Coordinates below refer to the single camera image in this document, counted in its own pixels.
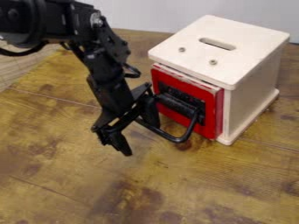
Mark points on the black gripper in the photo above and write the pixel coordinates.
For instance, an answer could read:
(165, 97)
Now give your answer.
(123, 104)

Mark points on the black metal drawer handle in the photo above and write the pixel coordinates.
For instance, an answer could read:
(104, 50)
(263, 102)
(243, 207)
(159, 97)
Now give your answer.
(171, 128)

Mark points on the white wooden drawer box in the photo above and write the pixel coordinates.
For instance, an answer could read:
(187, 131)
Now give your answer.
(234, 56)

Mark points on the red drawer front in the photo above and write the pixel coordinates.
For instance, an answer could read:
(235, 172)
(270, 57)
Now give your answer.
(181, 94)

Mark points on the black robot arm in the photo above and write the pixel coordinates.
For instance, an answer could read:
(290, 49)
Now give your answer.
(33, 23)

